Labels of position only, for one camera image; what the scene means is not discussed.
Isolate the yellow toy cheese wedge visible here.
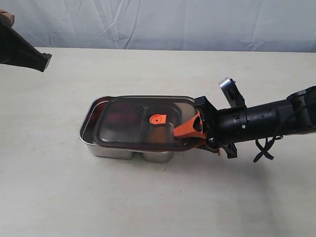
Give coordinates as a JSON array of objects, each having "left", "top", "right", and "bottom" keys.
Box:
[{"left": 147, "top": 127, "right": 166, "bottom": 144}]

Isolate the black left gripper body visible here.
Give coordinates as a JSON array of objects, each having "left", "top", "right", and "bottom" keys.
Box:
[{"left": 0, "top": 22, "right": 52, "bottom": 72}]

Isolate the red toy sausage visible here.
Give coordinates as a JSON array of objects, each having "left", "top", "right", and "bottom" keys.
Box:
[{"left": 106, "top": 103, "right": 138, "bottom": 124}]

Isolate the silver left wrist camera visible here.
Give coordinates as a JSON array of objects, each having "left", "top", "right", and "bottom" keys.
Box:
[{"left": 0, "top": 9, "right": 15, "bottom": 27}]

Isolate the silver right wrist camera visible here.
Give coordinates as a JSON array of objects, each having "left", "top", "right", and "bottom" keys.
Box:
[{"left": 218, "top": 77, "right": 246, "bottom": 108}]

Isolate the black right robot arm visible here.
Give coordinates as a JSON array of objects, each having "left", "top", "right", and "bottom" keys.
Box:
[{"left": 173, "top": 84, "right": 316, "bottom": 162}]

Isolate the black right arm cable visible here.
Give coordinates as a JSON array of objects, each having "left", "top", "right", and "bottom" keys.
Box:
[{"left": 253, "top": 98, "right": 316, "bottom": 163}]

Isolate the grey wrinkled backdrop cloth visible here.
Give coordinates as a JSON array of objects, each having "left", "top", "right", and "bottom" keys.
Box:
[{"left": 0, "top": 0, "right": 316, "bottom": 52}]

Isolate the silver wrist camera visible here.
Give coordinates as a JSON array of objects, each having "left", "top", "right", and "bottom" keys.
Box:
[
  {"left": 218, "top": 77, "right": 246, "bottom": 108},
  {"left": 0, "top": 9, "right": 15, "bottom": 27}
]

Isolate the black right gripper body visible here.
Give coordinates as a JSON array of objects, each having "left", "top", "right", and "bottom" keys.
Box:
[{"left": 194, "top": 96, "right": 247, "bottom": 158}]

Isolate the steel two-compartment lunch box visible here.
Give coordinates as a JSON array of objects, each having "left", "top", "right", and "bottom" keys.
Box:
[{"left": 79, "top": 96, "right": 177, "bottom": 163}]

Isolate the dark transparent lunch box lid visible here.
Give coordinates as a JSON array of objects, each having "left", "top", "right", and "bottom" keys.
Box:
[{"left": 93, "top": 96, "right": 196, "bottom": 152}]

